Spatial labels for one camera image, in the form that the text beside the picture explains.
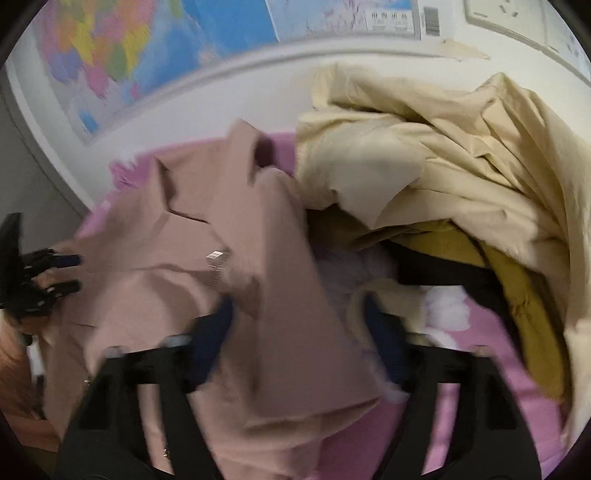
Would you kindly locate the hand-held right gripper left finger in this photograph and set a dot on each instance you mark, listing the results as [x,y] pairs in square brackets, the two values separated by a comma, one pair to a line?
[211,333]

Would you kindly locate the cream garment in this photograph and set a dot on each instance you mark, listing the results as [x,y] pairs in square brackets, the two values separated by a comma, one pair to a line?
[415,152]

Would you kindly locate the white fluffy cloth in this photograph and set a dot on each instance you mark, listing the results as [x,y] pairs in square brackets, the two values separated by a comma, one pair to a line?
[445,310]

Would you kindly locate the pale lilac fluffy cloth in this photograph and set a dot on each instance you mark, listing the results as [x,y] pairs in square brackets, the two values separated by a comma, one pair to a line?
[347,277]

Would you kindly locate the mustard yellow garment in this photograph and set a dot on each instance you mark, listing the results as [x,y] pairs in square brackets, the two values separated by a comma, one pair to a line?
[521,295]

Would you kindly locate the colourful wall map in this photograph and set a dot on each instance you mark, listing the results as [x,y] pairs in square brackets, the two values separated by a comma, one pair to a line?
[138,50]

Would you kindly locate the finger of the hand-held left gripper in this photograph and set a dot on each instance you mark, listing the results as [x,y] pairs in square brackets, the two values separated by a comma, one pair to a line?
[64,261]
[67,288]

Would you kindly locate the black garment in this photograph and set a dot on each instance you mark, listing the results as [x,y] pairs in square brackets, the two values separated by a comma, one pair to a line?
[443,272]

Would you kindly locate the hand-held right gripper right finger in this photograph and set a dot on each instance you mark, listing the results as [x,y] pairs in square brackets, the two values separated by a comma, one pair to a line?
[375,319]

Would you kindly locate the pink blanket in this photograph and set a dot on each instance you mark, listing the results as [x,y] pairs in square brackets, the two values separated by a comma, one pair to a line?
[351,447]

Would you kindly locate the dusty pink coat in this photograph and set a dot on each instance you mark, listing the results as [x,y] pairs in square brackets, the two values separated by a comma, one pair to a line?
[184,258]

